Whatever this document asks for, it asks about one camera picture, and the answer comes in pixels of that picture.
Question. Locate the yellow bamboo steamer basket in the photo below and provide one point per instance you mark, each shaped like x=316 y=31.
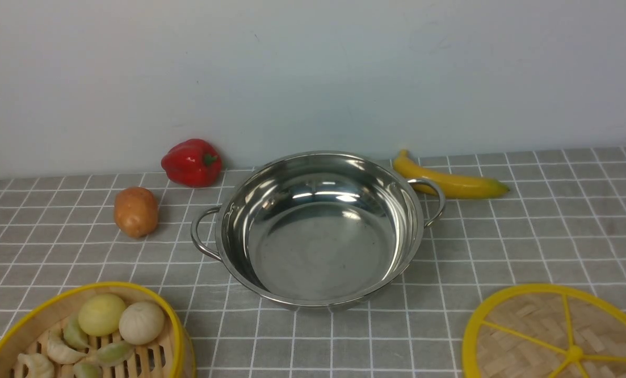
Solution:
x=171 y=354

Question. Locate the yellow bamboo steamer lid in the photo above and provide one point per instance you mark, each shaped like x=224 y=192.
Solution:
x=544 y=330

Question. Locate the stainless steel pot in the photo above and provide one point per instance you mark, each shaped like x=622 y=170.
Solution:
x=322 y=229

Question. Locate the red bell pepper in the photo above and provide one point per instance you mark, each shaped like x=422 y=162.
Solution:
x=193 y=163

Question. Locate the yellow banana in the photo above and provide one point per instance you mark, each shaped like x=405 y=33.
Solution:
x=463 y=187

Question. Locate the brown potato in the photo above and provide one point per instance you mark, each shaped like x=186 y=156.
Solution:
x=136 y=212

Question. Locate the white steamed bun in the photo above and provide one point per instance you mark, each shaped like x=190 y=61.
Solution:
x=141 y=323

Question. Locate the yellow-green steamed bun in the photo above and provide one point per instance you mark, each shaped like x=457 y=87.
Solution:
x=100 y=315

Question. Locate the green dumpling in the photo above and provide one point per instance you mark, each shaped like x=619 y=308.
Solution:
x=113 y=354
x=73 y=335

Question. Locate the grey checked tablecloth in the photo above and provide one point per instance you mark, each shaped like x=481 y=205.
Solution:
x=564 y=222

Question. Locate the green dumpling upper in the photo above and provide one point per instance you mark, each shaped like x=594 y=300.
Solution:
x=73 y=335

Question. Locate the white dumpling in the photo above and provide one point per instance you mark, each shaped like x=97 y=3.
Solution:
x=36 y=365
x=59 y=352

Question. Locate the white dumpling front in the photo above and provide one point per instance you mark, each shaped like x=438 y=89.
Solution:
x=36 y=365

